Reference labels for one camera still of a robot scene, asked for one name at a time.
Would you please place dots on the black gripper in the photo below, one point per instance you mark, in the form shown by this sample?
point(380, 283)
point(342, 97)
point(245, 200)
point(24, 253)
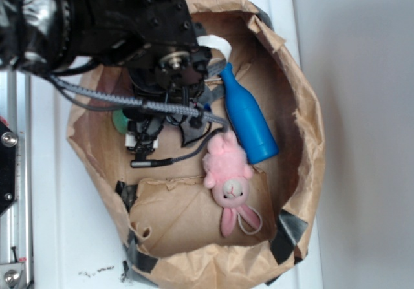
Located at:
point(144, 127)

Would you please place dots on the green ball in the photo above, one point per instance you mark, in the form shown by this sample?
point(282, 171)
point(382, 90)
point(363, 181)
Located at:
point(120, 121)

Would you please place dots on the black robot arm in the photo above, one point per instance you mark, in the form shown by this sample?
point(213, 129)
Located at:
point(155, 40)

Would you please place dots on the blue plastic bottle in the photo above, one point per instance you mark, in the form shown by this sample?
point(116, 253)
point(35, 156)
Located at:
point(247, 119)

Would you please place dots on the pink plush bunny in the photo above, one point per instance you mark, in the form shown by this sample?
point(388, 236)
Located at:
point(227, 176)

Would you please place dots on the brown paper bag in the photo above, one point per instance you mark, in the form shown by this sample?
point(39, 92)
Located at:
point(168, 221)

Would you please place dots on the aluminium frame rail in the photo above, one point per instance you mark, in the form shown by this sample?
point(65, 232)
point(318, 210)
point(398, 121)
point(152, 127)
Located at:
point(17, 267)

